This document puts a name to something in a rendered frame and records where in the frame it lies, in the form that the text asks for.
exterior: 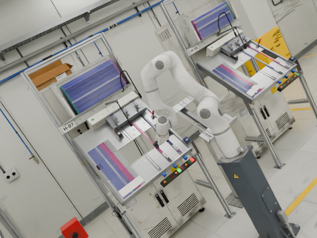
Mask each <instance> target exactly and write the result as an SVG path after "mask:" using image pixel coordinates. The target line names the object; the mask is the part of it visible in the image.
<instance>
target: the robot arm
mask: <svg viewBox="0 0 317 238"><path fill-rule="evenodd" d="M168 69H169V71H170V72H171V75H172V77H173V79H174V81H175V83H176V84H177V85H178V86H179V87H180V88H181V89H182V90H183V91H184V92H185V93H186V94H187V95H189V96H191V97H193V98H194V99H196V100H197V101H198V102H199V105H198V107H197V114H198V117H199V119H200V120H201V121H202V122H203V123H204V124H205V125H206V126H208V127H209V128H210V130H211V132H212V134H213V136H214V137H215V139H216V141H217V143H218V145H219V147H220V148H221V150H222V152H223V154H222V155H221V157H220V160H221V162H223V163H230V162H234V161H236V160H239V159H240V158H242V157H243V156H244V155H245V154H246V153H247V152H248V147H247V146H246V145H240V144H239V142H238V140H237V138H236V136H235V134H234V132H233V131H232V129H231V127H230V125H229V123H228V121H227V120H226V119H225V118H223V117H222V116H221V115H220V114H219V112H218V108H219V106H220V100H219V98H218V97H217V96H216V95H215V94H214V93H213V92H212V91H210V90H209V89H207V88H205V87H203V86H202V85H200V84H199V83H198V82H197V81H196V80H195V79H194V78H193V77H192V76H191V75H190V74H189V73H188V72H187V70H186V69H185V67H184V66H183V64H182V62H181V60H180V58H179V57H178V56H177V55H176V54H175V53H174V52H173V51H166V52H164V53H162V54H160V55H158V56H157V57H155V58H154V59H153V60H151V61H150V62H149V63H148V64H147V65H146V66H144V68H143V69H142V70H141V80H142V84H143V87H144V90H145V93H146V96H147V99H148V103H149V106H150V108H151V110H153V111H158V110H165V111H167V112H168V114H169V117H166V116H164V115H161V116H158V117H157V119H156V133H157V134H156V142H155V143H154V144H153V145H154V146H155V147H156V148H158V149H159V145H162V144H163V143H165V142H166V141H167V142H168V140H169V137H170V135H171V132H168V130H169V129H170V128H173V127H175V126H177V125H178V119H177V116H176V113H175V111H174V109H173V108H171V107H170V106H168V105H166V104H164V103H163V102H162V100H161V97H160V93H159V89H158V86H157V82H156V77H157V76H159V75H161V74H162V73H164V72H165V71H167V70H168ZM157 143H158V144H157Z"/></svg>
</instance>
